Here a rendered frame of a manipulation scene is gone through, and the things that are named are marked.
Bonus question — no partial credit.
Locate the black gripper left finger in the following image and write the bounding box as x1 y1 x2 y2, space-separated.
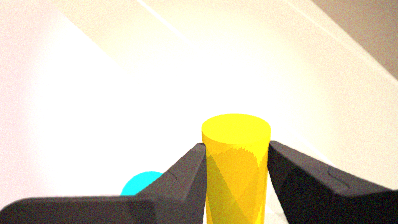
0 143 207 224

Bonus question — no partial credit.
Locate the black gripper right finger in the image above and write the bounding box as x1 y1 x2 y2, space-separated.
267 140 398 224

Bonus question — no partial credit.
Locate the cyan circle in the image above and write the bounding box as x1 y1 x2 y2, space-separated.
120 171 163 195

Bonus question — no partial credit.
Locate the yellow tall cylinder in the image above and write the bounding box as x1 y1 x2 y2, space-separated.
201 113 271 224

